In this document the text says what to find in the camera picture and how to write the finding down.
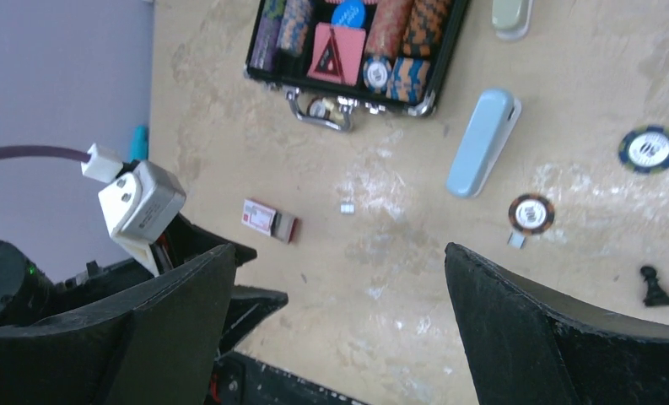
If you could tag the black chess pawn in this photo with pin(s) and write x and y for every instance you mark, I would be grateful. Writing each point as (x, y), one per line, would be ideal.
(655, 295)

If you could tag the blue stapler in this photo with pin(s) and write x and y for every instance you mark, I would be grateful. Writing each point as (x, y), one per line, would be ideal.
(490, 125)

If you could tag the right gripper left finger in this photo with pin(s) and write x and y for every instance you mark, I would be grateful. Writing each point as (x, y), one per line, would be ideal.
(154, 343)

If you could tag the teal cylinder tool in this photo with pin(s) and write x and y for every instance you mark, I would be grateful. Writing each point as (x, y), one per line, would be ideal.
(139, 148)

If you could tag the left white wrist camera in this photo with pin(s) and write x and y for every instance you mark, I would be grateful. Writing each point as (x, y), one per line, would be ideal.
(137, 205)

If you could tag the strip of staples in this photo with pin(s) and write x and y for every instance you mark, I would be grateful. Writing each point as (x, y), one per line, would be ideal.
(347, 208)

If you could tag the black poker chip case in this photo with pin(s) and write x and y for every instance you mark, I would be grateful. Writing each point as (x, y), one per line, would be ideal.
(407, 52)

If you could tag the green poker chip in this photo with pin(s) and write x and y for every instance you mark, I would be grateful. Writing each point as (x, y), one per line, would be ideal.
(645, 150)

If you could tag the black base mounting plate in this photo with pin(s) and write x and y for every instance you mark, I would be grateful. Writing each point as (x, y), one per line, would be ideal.
(239, 379)

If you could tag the blue dealer button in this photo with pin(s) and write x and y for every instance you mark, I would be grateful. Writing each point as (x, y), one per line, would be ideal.
(349, 13)

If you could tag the brown poker chip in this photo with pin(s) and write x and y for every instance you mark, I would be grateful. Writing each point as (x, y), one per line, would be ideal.
(531, 214)

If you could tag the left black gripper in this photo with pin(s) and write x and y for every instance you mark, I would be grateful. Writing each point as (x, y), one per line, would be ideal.
(211, 251)

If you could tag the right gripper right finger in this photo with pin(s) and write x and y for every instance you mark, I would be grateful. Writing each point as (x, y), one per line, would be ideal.
(526, 343)

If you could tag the green stapler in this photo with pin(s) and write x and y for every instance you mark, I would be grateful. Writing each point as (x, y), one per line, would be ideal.
(511, 18)

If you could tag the red white staple box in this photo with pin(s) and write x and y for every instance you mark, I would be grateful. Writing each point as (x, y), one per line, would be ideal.
(275, 223)

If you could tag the pink card deck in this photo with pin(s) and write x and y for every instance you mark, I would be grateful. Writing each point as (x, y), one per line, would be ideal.
(336, 54)

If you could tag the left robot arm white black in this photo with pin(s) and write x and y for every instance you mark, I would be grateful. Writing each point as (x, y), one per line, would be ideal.
(27, 295)

